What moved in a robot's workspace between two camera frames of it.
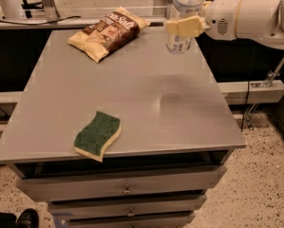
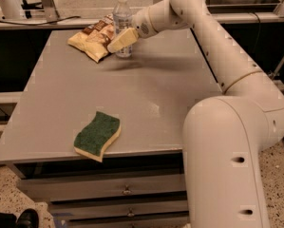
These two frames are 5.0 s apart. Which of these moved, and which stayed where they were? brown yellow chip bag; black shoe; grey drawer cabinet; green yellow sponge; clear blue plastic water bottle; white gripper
Moved: white gripper; clear blue plastic water bottle
Stayed: green yellow sponge; grey drawer cabinet; black shoe; brown yellow chip bag
